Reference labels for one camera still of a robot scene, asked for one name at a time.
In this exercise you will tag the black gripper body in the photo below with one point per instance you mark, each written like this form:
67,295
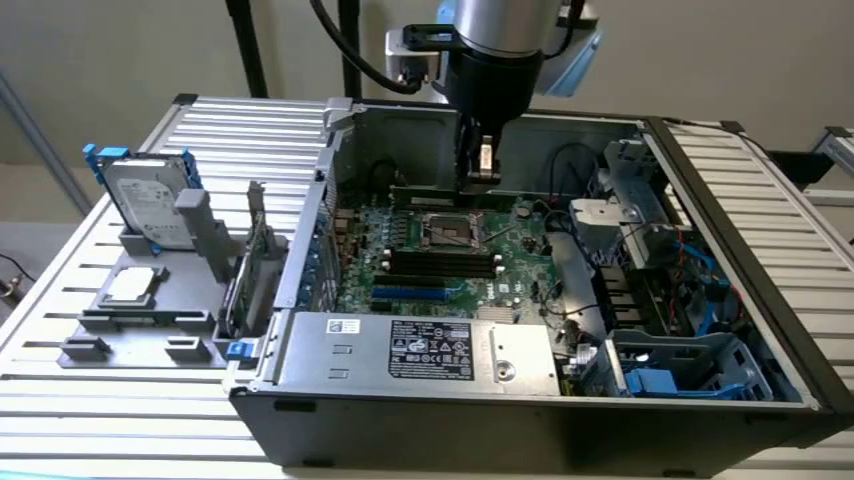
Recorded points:
494,85

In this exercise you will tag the green RAM stick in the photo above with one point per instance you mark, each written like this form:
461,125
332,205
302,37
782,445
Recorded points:
427,198

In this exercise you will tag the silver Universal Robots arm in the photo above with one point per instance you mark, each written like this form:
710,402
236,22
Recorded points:
497,22

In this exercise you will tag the black RAM slot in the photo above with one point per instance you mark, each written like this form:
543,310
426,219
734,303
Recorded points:
443,253
443,265
443,259
443,272

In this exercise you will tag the black expansion slot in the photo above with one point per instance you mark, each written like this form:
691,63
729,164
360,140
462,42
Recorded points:
407,281

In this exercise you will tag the blue expansion slot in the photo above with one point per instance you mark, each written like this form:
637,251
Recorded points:
408,293

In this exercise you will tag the CPU socket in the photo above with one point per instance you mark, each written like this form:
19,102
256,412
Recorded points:
450,229

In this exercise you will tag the black stand pole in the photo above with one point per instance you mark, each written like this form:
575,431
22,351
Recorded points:
350,55
248,45

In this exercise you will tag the grey metal disk bay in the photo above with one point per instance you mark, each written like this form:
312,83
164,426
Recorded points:
623,210

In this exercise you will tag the green motherboard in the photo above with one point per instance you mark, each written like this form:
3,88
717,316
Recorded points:
521,280

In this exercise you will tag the small silver heatsink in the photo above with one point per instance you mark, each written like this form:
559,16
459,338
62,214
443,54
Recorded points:
497,314

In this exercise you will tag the green graphics card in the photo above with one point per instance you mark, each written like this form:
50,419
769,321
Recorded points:
248,280

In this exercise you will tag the silver power supply unit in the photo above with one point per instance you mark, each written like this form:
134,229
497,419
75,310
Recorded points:
374,355

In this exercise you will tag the hard disk with blue rails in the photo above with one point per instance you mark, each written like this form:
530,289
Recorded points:
150,205

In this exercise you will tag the blue plastic disk caddy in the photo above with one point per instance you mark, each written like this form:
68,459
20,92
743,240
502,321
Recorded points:
701,360

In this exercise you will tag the blue case latch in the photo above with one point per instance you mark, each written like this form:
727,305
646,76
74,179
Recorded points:
240,349

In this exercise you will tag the open black PC case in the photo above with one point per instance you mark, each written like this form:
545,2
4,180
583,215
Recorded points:
507,435

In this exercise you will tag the silver CPU chip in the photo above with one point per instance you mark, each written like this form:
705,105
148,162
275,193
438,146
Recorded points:
135,284

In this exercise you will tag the grey parts rack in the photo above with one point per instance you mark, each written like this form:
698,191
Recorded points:
143,335

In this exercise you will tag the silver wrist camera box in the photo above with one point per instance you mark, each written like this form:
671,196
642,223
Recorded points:
410,52

